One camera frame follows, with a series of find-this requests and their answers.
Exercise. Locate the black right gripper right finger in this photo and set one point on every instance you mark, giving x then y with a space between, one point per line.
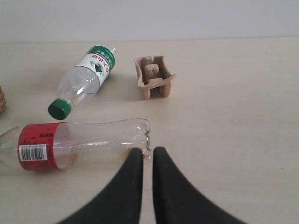
177 201

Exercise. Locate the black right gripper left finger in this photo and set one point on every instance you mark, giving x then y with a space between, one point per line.
120 201

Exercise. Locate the red label cola bottle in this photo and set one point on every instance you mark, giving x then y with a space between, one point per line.
61 145

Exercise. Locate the green cap water bottle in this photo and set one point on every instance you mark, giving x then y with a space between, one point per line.
83 80

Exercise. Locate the brown cardboard egg tray piece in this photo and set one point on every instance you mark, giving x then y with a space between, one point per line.
152 73

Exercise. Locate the woven brown wicker basket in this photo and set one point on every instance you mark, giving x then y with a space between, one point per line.
3 104

